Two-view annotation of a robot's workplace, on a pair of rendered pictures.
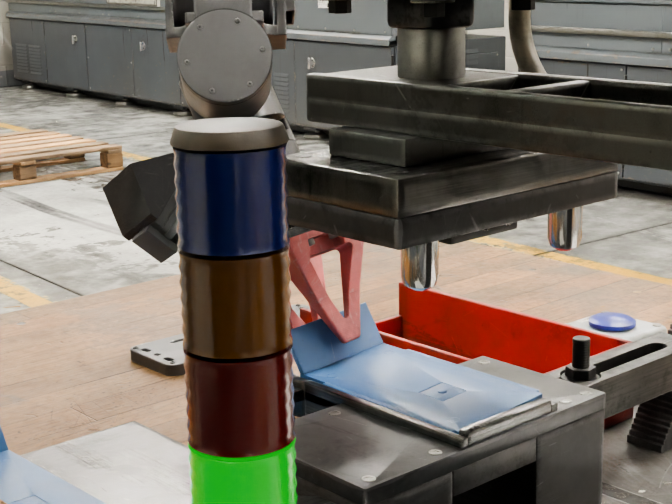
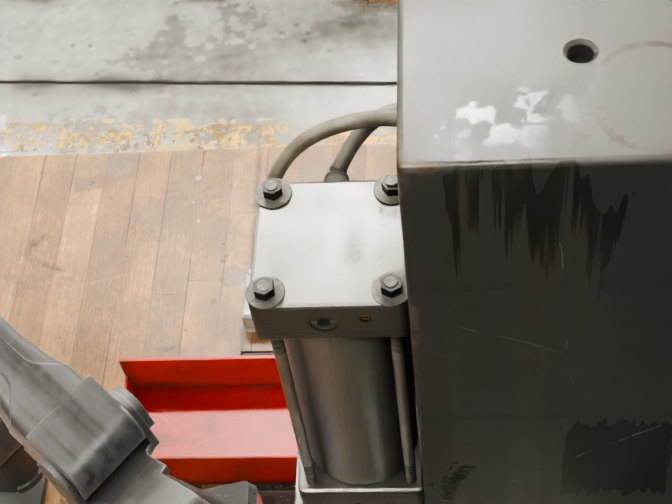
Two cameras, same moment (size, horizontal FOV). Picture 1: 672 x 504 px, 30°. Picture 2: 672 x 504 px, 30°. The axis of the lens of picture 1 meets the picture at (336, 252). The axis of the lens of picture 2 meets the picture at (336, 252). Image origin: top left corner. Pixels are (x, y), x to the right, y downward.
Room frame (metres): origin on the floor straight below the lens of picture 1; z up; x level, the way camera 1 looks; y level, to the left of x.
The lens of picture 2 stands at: (0.36, 0.21, 2.08)
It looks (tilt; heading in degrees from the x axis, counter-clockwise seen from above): 54 degrees down; 321
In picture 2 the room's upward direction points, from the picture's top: 9 degrees counter-clockwise
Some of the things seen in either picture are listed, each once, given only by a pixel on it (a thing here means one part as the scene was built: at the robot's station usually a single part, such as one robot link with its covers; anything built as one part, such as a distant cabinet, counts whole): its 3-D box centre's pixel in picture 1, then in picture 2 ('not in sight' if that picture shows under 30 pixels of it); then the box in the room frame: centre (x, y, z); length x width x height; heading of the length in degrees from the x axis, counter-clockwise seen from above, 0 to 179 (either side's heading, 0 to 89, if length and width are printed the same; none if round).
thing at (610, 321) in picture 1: (611, 327); not in sight; (1.03, -0.24, 0.93); 0.04 x 0.04 x 0.02
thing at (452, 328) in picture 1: (458, 360); (234, 419); (0.95, -0.10, 0.93); 0.25 x 0.12 x 0.06; 41
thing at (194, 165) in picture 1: (231, 194); not in sight; (0.41, 0.03, 1.17); 0.04 x 0.04 x 0.03
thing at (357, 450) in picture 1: (432, 421); not in sight; (0.69, -0.05, 0.98); 0.20 x 0.10 x 0.01; 131
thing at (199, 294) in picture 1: (235, 294); not in sight; (0.41, 0.03, 1.14); 0.04 x 0.04 x 0.03
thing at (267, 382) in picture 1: (239, 391); not in sight; (0.41, 0.03, 1.10); 0.04 x 0.04 x 0.03
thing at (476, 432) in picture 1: (506, 436); not in sight; (0.67, -0.09, 0.98); 0.07 x 0.01 x 0.03; 131
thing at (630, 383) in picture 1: (615, 394); not in sight; (0.81, -0.19, 0.95); 0.15 x 0.03 x 0.10; 131
